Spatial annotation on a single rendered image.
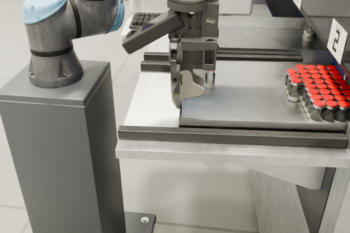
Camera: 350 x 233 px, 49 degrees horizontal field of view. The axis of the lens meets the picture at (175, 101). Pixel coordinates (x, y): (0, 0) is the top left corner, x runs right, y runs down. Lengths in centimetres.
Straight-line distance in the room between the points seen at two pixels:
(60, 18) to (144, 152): 51
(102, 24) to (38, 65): 20
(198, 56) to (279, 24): 63
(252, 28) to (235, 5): 37
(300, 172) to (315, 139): 14
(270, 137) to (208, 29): 21
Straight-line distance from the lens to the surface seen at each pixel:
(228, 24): 124
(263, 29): 123
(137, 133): 68
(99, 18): 108
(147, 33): 65
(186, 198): 183
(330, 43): 82
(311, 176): 83
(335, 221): 79
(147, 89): 85
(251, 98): 83
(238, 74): 92
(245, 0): 159
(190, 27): 66
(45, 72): 109
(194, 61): 67
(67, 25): 106
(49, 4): 104
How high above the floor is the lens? 129
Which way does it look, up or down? 30 degrees down
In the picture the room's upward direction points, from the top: straight up
